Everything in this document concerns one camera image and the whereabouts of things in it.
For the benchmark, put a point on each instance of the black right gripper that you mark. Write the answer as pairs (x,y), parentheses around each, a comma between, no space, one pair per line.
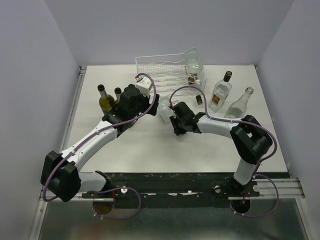
(174,119)

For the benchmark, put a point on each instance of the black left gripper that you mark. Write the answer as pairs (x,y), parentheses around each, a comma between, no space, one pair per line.
(153,110)

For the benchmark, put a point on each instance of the round clear bottle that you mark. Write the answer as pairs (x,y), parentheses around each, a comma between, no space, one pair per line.
(164,110)
(193,62)

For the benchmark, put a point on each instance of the clear square bottle brown label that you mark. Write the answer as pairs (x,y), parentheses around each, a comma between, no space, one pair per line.
(194,81)

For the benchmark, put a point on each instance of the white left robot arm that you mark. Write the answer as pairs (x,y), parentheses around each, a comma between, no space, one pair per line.
(61,177)

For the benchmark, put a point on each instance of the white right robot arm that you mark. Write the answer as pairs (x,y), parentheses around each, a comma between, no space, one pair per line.
(251,140)

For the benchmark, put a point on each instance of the small black bottle cap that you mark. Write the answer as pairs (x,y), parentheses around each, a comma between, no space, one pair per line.
(199,99)

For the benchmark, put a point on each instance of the dark wine bottle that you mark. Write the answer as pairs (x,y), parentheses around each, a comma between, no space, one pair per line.
(118,92)

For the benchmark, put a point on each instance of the green wine bottle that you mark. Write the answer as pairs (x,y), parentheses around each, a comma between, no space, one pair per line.
(106,101)

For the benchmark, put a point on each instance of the clear flask bottle black cap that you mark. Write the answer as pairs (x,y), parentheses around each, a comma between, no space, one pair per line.
(220,92)

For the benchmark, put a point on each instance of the clear empty tall bottle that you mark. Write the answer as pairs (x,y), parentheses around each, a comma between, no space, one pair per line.
(238,108)

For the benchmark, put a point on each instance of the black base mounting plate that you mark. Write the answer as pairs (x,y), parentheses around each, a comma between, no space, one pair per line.
(172,190)

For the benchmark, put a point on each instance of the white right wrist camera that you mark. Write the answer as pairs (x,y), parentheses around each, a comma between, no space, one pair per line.
(173,103)

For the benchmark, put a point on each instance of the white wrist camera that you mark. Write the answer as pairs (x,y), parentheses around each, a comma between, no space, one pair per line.
(144,85)
(173,103)

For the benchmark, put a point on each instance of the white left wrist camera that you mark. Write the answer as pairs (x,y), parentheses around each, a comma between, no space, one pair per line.
(144,85)

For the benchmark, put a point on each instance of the white wire wine rack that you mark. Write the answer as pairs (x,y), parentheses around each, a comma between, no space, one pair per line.
(168,71)

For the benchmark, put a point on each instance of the aluminium rail frame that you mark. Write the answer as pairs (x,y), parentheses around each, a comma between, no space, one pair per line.
(121,222)

